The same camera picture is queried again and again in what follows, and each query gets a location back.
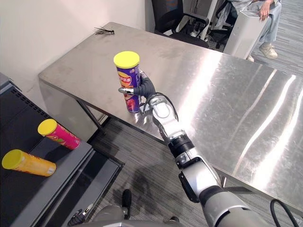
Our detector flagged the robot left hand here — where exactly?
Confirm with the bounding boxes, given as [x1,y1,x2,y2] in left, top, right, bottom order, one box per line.
[67,202,95,227]

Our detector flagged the dark grey metal shelf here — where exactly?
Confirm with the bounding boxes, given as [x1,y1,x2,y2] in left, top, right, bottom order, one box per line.
[0,72,125,227]

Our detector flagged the black cable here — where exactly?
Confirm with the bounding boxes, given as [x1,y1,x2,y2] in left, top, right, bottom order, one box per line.
[269,199,299,227]

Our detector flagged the person's hand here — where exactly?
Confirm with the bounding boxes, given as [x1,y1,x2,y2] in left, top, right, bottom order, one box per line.
[258,0,271,22]

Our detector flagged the orange chips can yellow lid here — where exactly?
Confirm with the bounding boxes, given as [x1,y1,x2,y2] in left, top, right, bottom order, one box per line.
[1,149,57,177]

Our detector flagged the stainless steel table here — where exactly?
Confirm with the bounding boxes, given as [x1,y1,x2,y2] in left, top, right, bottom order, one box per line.
[37,22,303,211]

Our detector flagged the white desk frame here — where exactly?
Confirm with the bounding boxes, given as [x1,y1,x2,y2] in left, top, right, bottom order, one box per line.
[182,0,235,52]

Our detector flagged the black office chair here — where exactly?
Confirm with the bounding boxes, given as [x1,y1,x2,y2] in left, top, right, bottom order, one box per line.
[151,0,211,49]

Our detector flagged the robot dark foot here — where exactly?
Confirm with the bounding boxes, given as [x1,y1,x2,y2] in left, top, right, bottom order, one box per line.
[121,189,132,215]

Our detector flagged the white tower appliance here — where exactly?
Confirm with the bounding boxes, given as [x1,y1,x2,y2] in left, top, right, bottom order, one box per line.
[223,9,268,60]

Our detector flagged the black cable tie bundle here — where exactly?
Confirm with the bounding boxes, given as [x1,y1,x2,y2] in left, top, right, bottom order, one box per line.
[93,26,116,36]

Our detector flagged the person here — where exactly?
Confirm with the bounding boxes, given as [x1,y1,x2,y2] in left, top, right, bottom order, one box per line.
[228,0,283,62]

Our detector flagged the pink chips can yellow lid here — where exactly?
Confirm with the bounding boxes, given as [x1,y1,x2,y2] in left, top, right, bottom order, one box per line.
[37,118,81,150]

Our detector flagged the purple chips can yellow lid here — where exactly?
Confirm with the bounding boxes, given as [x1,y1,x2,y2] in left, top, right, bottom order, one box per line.
[113,50,143,114]

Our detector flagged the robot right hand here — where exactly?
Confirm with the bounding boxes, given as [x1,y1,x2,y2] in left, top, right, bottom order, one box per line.
[118,70,156,97]

